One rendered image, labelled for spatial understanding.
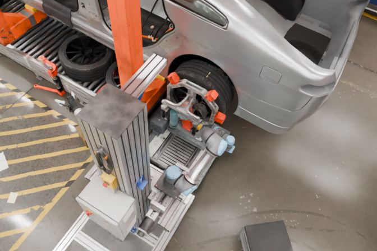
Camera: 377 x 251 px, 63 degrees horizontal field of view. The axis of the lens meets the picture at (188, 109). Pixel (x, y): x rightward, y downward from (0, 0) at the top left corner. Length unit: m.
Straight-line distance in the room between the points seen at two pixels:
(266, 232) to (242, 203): 0.52
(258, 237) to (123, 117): 2.03
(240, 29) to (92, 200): 1.65
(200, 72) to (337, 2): 1.97
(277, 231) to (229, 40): 1.84
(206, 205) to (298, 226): 1.00
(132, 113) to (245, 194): 2.32
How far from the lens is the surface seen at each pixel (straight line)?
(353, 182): 4.21
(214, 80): 2.86
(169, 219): 2.69
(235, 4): 2.55
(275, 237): 3.23
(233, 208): 3.55
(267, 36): 2.50
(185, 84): 2.83
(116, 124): 1.53
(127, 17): 2.23
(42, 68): 4.18
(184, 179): 2.44
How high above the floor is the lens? 3.33
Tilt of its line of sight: 56 degrees down
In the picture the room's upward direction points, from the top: 8 degrees clockwise
